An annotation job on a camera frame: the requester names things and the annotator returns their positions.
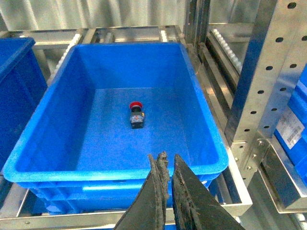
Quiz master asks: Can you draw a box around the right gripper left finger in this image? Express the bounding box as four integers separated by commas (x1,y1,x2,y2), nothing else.
114,151,170,230

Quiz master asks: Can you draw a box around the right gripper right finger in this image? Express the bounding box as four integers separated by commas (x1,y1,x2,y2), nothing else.
172,154,244,230

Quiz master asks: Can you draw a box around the red button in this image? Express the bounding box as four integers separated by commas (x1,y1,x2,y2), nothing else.
130,101,145,129

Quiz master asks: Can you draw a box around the blue target bin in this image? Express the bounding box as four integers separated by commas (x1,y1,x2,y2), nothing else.
3,43,228,214

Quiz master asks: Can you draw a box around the labelled blue bin right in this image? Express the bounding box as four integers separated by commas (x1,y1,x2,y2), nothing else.
275,69,307,183

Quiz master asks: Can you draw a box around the blue source bin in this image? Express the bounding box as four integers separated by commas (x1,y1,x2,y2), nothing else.
0,37,47,166

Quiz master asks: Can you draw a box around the metal roller rack frame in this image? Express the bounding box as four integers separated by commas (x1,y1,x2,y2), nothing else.
0,0,307,230

